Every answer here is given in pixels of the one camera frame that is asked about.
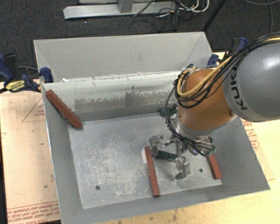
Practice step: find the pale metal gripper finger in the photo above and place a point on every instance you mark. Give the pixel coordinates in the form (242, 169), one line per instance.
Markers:
(183, 166)
(155, 142)

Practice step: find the red-brown flat block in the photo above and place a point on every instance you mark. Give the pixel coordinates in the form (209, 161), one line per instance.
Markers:
(64, 110)
(152, 174)
(215, 168)

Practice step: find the grey metal bin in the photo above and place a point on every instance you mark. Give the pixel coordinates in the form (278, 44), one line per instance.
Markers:
(110, 161)

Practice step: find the brown cardboard board, red print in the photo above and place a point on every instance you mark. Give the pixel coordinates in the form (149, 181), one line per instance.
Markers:
(26, 157)

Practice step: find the black cylinder on white bracket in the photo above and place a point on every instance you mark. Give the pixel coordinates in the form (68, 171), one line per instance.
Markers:
(167, 111)

